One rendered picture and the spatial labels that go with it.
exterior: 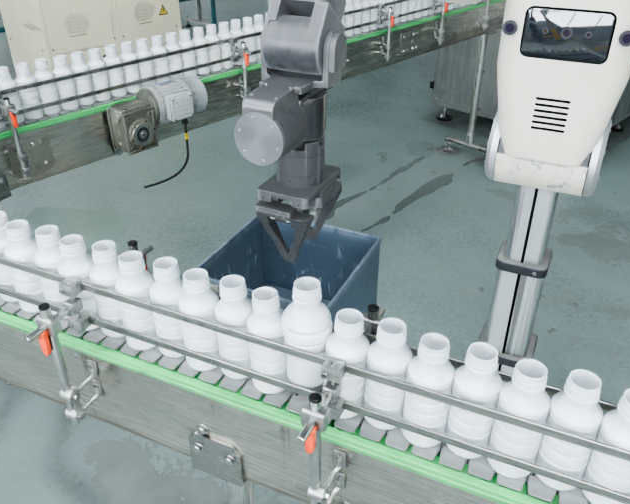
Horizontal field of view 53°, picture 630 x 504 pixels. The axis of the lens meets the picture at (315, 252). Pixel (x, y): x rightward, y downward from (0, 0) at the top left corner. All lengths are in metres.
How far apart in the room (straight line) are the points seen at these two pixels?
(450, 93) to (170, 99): 3.03
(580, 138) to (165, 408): 0.87
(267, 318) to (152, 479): 1.38
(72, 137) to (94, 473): 1.08
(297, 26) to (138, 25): 4.32
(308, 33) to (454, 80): 4.18
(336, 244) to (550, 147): 0.53
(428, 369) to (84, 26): 4.18
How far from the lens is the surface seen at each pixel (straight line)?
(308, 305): 0.84
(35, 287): 1.19
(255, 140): 0.65
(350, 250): 1.49
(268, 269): 1.64
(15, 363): 1.31
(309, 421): 0.82
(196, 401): 1.03
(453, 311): 2.85
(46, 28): 4.65
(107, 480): 2.24
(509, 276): 1.45
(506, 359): 1.57
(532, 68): 1.23
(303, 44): 0.68
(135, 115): 2.17
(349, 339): 0.84
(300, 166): 0.72
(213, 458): 1.10
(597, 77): 1.23
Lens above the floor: 1.68
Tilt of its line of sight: 32 degrees down
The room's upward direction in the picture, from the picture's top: straight up
